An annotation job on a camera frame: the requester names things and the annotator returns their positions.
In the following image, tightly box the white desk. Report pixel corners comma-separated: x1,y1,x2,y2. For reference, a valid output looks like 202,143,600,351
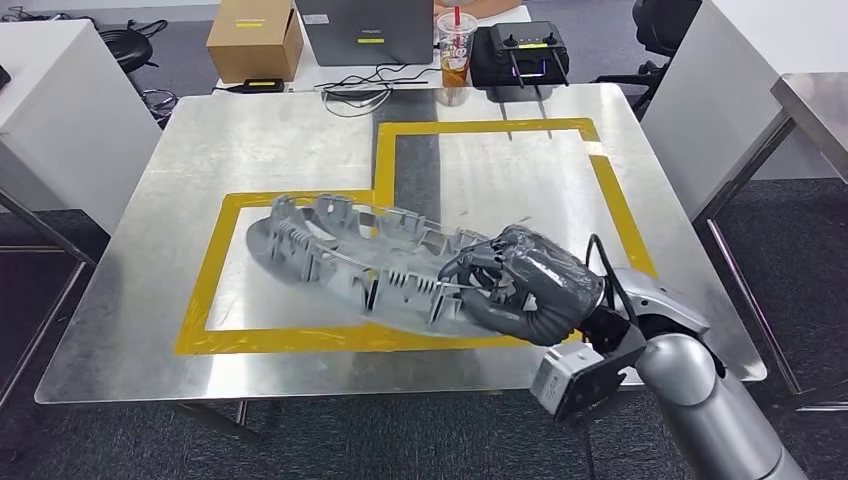
211,0,531,94

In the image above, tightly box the stainless steel table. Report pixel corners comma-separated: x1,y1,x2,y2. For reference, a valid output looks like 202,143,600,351
0,188,97,412
692,71,848,413

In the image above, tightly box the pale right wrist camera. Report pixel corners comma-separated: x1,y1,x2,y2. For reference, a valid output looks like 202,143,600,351
529,341,631,423

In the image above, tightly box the brown cardboard box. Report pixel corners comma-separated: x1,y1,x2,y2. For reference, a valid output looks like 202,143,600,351
205,0,305,85

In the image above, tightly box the small black power bank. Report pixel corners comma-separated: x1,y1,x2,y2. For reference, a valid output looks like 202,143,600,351
228,78,286,95

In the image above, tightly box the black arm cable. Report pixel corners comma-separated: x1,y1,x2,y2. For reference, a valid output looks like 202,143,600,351
584,233,643,326

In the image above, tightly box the black round stool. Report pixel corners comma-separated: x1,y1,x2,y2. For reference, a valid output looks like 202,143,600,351
99,19,170,75

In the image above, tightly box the grey laptop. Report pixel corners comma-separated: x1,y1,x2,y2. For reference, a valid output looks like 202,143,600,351
294,0,435,68

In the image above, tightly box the white table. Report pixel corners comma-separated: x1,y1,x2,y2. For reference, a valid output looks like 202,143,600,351
0,18,164,234
641,0,848,223

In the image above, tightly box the grey plastic wheel cover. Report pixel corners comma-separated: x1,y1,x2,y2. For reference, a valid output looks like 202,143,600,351
246,193,531,339

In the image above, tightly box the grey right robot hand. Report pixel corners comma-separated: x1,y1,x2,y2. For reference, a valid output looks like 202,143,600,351
437,225,607,336

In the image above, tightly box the black office chair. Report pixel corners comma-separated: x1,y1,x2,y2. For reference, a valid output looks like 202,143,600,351
592,0,704,122

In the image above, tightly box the stainless steel workbench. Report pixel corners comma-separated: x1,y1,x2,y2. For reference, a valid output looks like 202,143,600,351
34,82,768,444

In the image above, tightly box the black power cable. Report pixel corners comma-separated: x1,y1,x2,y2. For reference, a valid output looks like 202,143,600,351
313,62,432,101

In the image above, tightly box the black remote controller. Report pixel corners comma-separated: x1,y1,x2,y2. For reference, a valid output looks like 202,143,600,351
470,21,571,89

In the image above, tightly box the iced drink cup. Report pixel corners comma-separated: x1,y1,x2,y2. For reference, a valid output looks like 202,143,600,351
435,5,480,89

